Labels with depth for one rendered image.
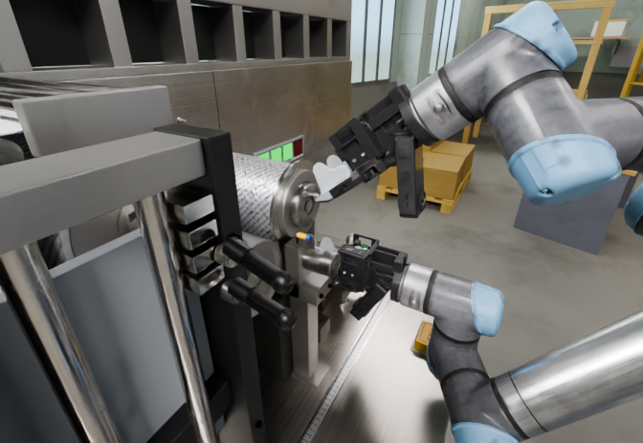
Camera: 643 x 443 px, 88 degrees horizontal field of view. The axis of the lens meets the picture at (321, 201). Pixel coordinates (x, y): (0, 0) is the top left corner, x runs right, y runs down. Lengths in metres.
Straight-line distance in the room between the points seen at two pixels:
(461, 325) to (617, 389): 0.18
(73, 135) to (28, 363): 0.14
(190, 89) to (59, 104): 0.54
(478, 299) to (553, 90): 0.32
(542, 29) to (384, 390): 0.61
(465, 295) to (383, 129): 0.29
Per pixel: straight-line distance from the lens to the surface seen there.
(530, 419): 0.55
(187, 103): 0.78
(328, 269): 0.51
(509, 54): 0.39
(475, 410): 0.56
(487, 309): 0.57
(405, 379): 0.75
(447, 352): 0.62
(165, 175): 0.19
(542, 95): 0.37
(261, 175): 0.53
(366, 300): 0.65
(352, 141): 0.46
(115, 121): 0.29
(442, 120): 0.41
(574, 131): 0.36
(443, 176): 3.39
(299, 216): 0.52
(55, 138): 0.27
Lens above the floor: 1.49
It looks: 25 degrees down
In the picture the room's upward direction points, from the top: straight up
